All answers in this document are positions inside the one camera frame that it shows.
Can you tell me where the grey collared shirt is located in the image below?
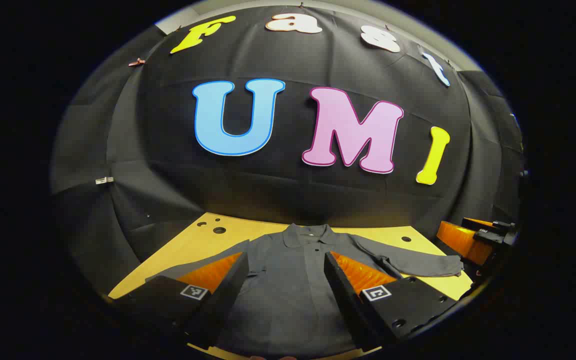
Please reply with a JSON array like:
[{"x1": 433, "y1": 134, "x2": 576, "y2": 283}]
[{"x1": 145, "y1": 223, "x2": 465, "y2": 359}]

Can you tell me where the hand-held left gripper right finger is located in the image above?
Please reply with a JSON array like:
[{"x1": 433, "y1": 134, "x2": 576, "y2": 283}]
[{"x1": 324, "y1": 250, "x2": 461, "y2": 353}]

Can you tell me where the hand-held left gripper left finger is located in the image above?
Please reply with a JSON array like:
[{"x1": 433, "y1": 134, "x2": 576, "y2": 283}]
[{"x1": 113, "y1": 251, "x2": 250, "y2": 351}]

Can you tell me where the black backdrop cloth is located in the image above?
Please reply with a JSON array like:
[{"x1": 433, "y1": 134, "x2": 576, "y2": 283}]
[{"x1": 50, "y1": 5, "x2": 526, "y2": 301}]

